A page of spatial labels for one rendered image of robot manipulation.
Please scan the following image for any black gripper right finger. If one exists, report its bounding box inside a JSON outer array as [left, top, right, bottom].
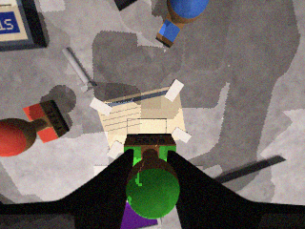
[[167, 150, 305, 229]]

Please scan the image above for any cream paper card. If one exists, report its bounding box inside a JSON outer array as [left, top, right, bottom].
[[90, 79, 191, 159]]

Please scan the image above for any red rubber stamp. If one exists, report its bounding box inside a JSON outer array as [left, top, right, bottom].
[[0, 100, 70, 156]]

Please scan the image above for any green and brown rubber stamp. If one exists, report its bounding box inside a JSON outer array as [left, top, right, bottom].
[[124, 134, 180, 219]]

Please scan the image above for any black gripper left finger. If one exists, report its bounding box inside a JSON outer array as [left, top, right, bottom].
[[0, 149, 133, 229]]

